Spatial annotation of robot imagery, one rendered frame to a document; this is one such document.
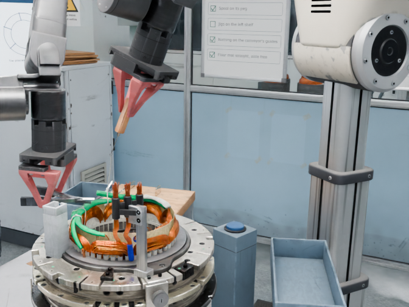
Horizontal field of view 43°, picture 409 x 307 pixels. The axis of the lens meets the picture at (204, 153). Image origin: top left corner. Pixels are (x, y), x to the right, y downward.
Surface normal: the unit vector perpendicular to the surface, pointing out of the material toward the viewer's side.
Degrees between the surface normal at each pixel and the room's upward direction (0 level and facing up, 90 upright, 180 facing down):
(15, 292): 0
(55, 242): 90
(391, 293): 0
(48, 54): 68
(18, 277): 0
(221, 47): 90
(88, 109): 90
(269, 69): 90
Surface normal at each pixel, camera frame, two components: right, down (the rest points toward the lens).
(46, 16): 0.40, -0.40
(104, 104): 0.90, 0.12
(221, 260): -0.70, 0.17
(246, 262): 0.71, 0.19
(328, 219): -0.88, 0.11
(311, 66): -0.81, 0.50
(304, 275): 0.02, -0.97
